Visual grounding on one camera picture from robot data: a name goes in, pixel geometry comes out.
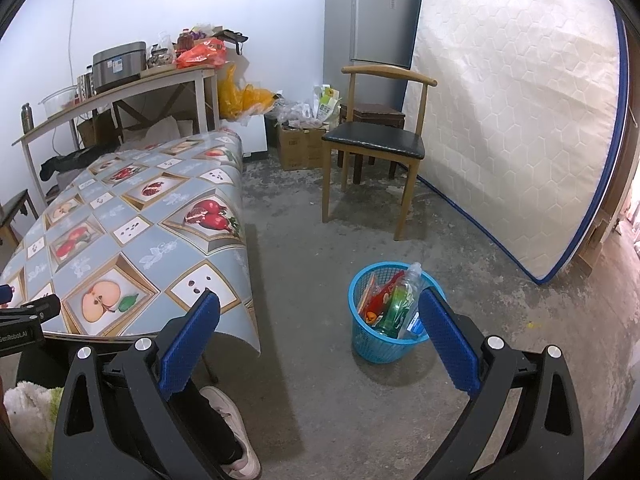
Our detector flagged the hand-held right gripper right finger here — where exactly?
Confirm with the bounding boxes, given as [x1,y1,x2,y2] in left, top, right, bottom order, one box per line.
[417,287,585,480]

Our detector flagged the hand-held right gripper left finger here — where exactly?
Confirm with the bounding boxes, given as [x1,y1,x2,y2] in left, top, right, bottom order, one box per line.
[51,290,222,480]

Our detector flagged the blue toothpaste box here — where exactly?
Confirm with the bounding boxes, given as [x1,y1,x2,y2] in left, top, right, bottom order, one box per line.
[399,309,427,337]

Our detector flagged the clear green-label plastic bottle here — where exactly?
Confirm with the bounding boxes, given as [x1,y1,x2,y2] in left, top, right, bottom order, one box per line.
[380,262,427,339]

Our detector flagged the blue plastic basket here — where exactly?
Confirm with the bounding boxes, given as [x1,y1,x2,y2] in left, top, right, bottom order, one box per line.
[348,261,448,365]

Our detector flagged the person's left forearm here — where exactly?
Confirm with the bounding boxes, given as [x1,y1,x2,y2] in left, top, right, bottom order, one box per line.
[0,379,67,471]

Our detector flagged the small dark wooden chair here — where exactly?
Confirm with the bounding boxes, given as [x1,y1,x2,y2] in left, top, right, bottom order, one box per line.
[0,189,40,247]

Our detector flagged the person's white shoe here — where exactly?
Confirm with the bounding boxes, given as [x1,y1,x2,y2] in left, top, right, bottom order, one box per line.
[199,385,262,479]

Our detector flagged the person's black trouser leg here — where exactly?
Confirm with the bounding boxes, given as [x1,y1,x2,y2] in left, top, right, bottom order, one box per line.
[185,390,243,468]

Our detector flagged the fruit-print tablecloth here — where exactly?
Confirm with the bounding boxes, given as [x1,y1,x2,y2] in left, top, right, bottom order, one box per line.
[0,130,266,358]

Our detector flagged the black cloth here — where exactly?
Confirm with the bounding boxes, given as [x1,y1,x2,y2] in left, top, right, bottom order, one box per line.
[39,146,122,182]

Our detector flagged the clear plastic bowl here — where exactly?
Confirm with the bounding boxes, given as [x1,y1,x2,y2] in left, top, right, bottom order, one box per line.
[39,86,79,119]

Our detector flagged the wooden chair with black seat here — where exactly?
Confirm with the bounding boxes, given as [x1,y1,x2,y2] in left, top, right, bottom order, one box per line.
[321,64,437,242]

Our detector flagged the cardboard box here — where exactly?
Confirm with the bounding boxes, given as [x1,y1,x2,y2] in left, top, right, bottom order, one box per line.
[276,121,329,172]

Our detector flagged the white mattress with blue edge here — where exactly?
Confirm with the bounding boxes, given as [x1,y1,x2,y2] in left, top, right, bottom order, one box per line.
[404,0,629,287]

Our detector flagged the dark wooden stool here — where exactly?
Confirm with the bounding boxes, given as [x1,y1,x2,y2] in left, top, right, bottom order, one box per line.
[337,102,406,186]

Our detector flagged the yellow plastic bag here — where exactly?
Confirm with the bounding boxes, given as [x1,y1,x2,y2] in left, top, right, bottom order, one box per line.
[217,62,277,122]

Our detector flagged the grey rice cooker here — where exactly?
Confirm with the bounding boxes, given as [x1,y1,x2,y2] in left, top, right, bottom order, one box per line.
[92,42,149,94]

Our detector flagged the green and white bag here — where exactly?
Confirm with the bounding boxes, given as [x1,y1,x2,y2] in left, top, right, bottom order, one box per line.
[312,84,342,122]

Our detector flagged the red plastic bag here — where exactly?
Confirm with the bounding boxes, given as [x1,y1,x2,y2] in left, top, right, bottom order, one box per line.
[174,37,227,69]

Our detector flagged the grey refrigerator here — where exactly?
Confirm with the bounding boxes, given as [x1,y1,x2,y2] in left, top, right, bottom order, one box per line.
[323,0,422,112]

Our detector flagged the white wall cable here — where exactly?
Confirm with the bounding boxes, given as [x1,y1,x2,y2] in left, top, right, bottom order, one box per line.
[66,0,87,61]

